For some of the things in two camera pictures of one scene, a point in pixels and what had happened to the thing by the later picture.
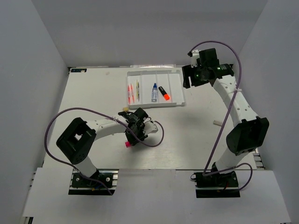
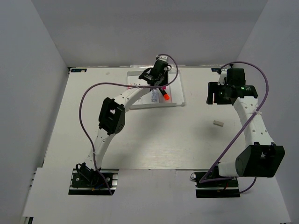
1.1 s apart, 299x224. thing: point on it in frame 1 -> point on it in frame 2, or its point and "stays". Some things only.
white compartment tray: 155,87 stays
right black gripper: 188,71 -> 213,87
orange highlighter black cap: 165,95 stays
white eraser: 217,122 stays
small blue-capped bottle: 154,93 stays
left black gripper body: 138,132 -> 164,78
